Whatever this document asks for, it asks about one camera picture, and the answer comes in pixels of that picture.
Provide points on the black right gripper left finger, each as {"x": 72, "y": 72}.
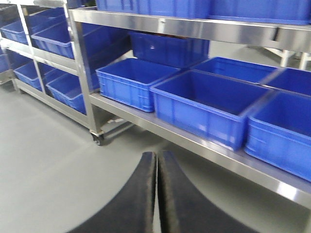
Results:
{"x": 132, "y": 209}

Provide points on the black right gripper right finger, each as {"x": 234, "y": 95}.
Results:
{"x": 184, "y": 209}

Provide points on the blue bin of target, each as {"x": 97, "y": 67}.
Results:
{"x": 129, "y": 81}
{"x": 280, "y": 133}

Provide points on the blue bin rack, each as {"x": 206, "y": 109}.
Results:
{"x": 28, "y": 74}
{"x": 67, "y": 90}
{"x": 55, "y": 39}

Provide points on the blue bin upper shelf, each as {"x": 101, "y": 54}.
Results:
{"x": 189, "y": 9}

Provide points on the blue bin behind left bin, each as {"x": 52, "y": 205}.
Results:
{"x": 170, "y": 51}

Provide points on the blue bin on lower shelf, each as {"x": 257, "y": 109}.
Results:
{"x": 240, "y": 70}

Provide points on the blue bin left of target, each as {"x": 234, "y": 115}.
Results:
{"x": 129, "y": 81}

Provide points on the stainless steel rack with wheels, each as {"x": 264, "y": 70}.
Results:
{"x": 57, "y": 72}

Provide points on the stainless steel flow rack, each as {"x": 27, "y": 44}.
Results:
{"x": 292, "y": 37}

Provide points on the blue bin on far rack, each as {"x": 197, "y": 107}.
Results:
{"x": 15, "y": 32}

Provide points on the blue bin right of target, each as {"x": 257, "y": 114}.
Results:
{"x": 280, "y": 133}

